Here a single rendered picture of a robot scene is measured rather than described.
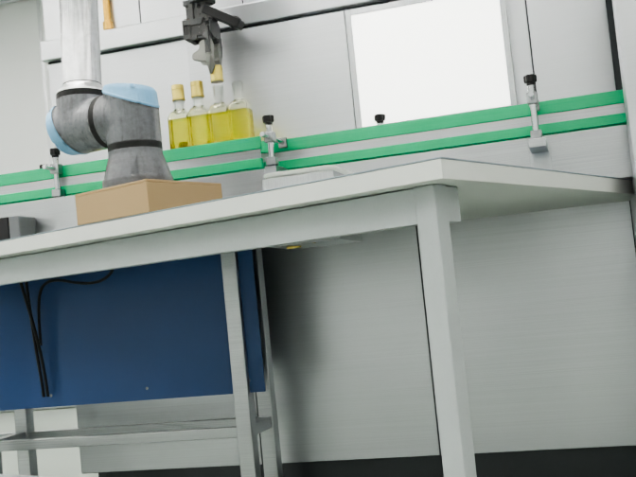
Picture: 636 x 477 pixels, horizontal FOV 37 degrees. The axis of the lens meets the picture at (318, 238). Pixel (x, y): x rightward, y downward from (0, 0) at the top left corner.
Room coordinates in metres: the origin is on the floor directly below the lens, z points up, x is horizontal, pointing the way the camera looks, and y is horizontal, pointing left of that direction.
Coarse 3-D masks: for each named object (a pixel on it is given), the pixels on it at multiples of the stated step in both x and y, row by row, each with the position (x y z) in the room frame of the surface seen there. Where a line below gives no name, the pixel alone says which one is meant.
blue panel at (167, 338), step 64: (0, 320) 2.58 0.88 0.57; (64, 320) 2.53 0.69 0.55; (128, 320) 2.48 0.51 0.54; (192, 320) 2.43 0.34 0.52; (256, 320) 2.38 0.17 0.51; (0, 384) 2.58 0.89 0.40; (64, 384) 2.53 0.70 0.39; (128, 384) 2.48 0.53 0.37; (192, 384) 2.43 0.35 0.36; (256, 384) 2.39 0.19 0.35
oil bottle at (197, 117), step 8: (192, 112) 2.53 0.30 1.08; (200, 112) 2.52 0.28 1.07; (192, 120) 2.53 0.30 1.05; (200, 120) 2.52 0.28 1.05; (192, 128) 2.53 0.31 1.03; (200, 128) 2.52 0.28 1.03; (208, 128) 2.53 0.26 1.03; (192, 136) 2.53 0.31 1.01; (200, 136) 2.52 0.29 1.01; (208, 136) 2.53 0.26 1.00; (192, 144) 2.53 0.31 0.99; (200, 144) 2.52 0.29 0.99
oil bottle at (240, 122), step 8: (232, 104) 2.50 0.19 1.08; (240, 104) 2.49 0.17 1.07; (248, 104) 2.51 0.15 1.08; (232, 112) 2.50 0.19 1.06; (240, 112) 2.49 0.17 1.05; (248, 112) 2.50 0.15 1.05; (232, 120) 2.50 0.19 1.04; (240, 120) 2.49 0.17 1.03; (248, 120) 2.49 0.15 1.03; (232, 128) 2.50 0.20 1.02; (240, 128) 2.49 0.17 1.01; (248, 128) 2.49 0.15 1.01; (232, 136) 2.50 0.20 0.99; (240, 136) 2.49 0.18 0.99; (248, 136) 2.49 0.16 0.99
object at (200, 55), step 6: (210, 42) 2.51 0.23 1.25; (204, 48) 2.52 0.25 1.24; (192, 54) 2.53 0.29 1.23; (198, 54) 2.52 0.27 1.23; (204, 54) 2.52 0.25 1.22; (210, 54) 2.50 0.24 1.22; (198, 60) 2.52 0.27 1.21; (204, 60) 2.51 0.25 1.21; (210, 60) 2.51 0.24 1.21; (210, 66) 2.51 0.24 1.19; (210, 72) 2.52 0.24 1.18
